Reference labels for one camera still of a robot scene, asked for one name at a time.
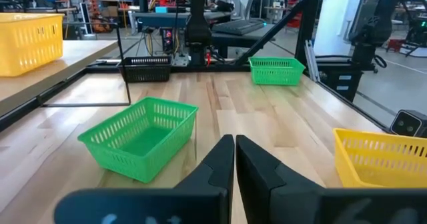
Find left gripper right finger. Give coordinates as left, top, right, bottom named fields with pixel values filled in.
left=236, top=135, right=427, bottom=224

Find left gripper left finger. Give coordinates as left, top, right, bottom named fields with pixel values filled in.
left=54, top=134, right=236, bottom=224

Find green plastic basket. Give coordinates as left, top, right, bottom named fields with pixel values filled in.
left=77, top=96, right=199, bottom=184
left=248, top=56, right=306, bottom=87

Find yellow plastic basket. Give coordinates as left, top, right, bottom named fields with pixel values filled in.
left=0, top=12, right=65, bottom=78
left=332, top=127, right=427, bottom=189

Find wooden shelf black metal legs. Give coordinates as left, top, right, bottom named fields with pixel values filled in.
left=0, top=22, right=132, bottom=133

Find black control box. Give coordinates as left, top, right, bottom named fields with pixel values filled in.
left=316, top=57, right=365, bottom=103

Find black plastic basket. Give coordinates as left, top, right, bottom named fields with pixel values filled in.
left=117, top=56, right=173, bottom=83

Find black backlit keyboard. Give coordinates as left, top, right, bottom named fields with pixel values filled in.
left=211, top=19, right=267, bottom=37

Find blue-grey workbench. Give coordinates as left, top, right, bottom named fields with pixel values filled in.
left=132, top=11, right=232, bottom=30

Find black stereo camera box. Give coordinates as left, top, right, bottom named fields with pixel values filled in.
left=389, top=109, right=427, bottom=138

